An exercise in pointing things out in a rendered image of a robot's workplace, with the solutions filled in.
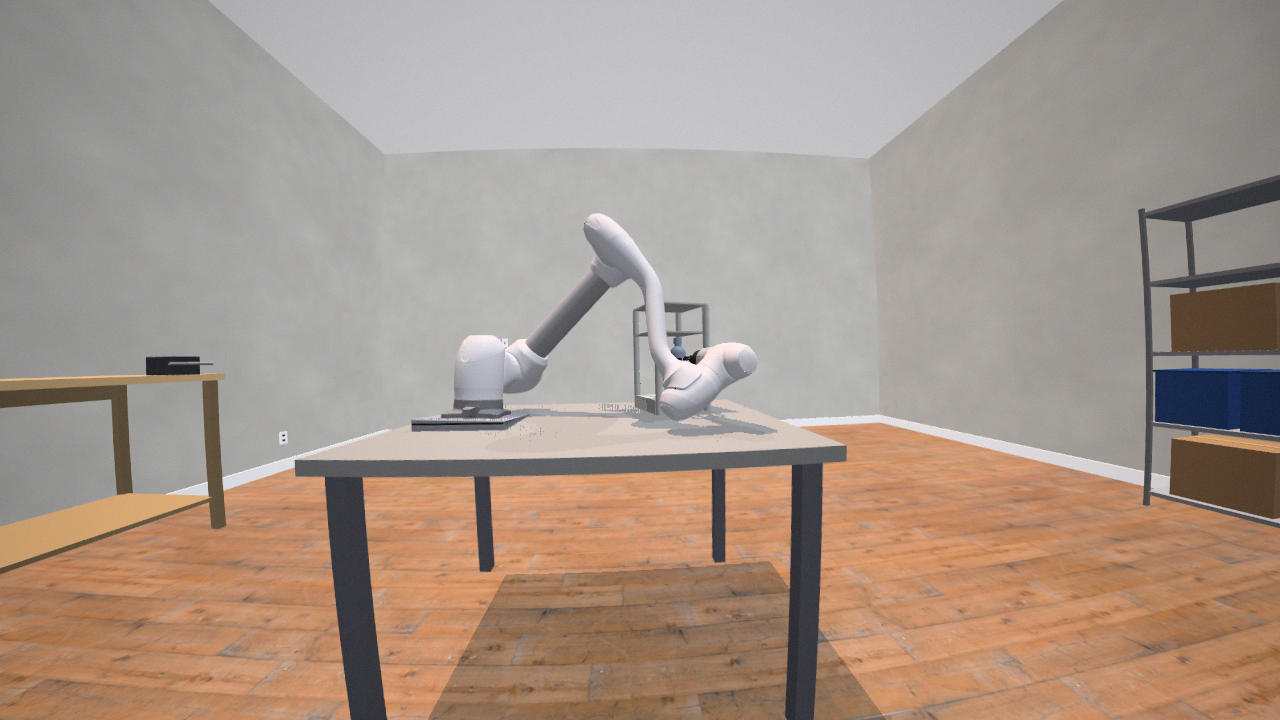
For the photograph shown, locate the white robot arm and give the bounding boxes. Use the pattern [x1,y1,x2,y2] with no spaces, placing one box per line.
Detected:
[442,214,756,421]

